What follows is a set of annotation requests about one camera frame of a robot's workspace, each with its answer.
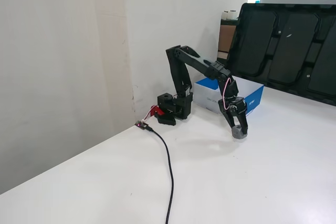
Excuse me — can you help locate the small controller board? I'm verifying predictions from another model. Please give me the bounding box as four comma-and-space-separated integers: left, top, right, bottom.
134, 120, 148, 131

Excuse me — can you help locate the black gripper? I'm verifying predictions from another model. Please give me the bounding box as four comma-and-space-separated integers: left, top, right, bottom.
218, 77, 249, 137

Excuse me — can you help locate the brown cardboard box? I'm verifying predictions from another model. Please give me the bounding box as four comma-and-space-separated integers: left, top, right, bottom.
218, 24, 237, 53

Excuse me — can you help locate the black power cable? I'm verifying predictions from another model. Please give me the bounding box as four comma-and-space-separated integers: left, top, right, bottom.
145, 125, 174, 224

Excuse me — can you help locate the gray cube block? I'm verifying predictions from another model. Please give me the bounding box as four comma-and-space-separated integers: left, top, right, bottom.
231, 125, 247, 140

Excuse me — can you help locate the dark shelf unit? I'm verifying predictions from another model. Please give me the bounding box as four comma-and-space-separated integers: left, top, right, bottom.
216, 18, 238, 73

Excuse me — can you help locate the black plastic tray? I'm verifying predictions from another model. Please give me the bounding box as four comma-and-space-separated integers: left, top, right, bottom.
225, 2, 336, 107

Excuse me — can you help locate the white red board wire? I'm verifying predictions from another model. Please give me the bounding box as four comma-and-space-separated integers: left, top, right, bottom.
141, 110, 154, 122

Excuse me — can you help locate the blue white cardboard box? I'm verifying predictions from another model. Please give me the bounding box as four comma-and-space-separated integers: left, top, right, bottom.
194, 76, 265, 116

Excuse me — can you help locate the white red gripper servo wire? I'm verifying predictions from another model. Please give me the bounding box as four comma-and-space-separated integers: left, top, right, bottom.
220, 77, 233, 109

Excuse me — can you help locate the red table clamp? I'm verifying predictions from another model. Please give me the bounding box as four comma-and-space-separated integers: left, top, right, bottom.
149, 105, 165, 117

